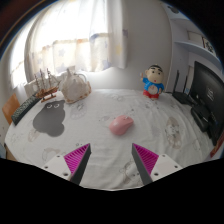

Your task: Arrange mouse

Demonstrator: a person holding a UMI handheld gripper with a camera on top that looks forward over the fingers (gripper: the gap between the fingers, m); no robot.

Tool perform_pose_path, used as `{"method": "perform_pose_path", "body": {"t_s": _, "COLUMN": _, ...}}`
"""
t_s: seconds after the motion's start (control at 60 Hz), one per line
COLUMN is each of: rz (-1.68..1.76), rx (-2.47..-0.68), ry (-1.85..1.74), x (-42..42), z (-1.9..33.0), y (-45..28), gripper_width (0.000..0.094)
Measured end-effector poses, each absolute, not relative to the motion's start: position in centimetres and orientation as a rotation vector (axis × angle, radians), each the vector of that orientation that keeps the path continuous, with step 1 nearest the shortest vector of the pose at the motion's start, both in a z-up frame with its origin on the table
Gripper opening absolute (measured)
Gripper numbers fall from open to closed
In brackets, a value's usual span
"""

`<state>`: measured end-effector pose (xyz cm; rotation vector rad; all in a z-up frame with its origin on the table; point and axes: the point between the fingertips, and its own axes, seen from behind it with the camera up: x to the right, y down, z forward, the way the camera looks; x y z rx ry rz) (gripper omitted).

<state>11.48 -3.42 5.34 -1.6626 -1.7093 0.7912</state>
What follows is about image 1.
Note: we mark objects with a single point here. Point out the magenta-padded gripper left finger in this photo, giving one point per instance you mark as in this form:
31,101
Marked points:
76,159

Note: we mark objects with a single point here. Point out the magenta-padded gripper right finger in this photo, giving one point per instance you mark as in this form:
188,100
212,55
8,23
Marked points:
148,159

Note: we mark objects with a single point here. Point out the pink computer mouse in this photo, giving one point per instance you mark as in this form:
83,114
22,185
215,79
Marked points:
120,125

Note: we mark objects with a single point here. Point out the black cat-shaped mouse pad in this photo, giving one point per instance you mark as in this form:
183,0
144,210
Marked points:
50,120

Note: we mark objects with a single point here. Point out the white printed tablecloth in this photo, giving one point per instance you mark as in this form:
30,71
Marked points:
100,110

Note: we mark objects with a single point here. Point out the black wifi router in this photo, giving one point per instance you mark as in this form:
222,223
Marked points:
182,96

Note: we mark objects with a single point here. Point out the large white conch shell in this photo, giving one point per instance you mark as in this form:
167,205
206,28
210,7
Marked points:
75,87

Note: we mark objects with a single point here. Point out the black computer keyboard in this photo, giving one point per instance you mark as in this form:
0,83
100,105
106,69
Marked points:
24,109

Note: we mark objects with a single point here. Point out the cartoon boy figurine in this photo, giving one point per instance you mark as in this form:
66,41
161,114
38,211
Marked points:
154,83

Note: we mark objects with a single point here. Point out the wooden model sailing ship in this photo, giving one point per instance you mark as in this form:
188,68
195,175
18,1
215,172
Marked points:
46,87

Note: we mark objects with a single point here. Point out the orange wooden chair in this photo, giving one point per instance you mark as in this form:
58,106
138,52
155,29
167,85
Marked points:
10,108

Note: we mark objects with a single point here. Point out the black computer monitor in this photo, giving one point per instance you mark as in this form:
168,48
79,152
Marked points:
210,90

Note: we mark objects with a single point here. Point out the white star-print curtain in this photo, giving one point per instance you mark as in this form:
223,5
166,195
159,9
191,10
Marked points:
76,36

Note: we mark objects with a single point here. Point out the white wall shelf unit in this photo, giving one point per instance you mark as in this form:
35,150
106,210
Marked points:
193,40

